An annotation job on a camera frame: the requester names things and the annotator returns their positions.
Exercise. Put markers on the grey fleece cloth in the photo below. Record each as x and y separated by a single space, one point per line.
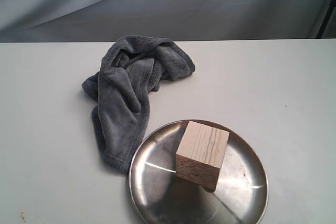
131 69

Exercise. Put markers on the light wooden cube block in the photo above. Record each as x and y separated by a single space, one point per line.
200 154

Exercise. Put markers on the grey backdrop curtain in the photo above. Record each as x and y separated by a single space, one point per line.
179 20

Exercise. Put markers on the round stainless steel plate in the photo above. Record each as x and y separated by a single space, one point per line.
159 196

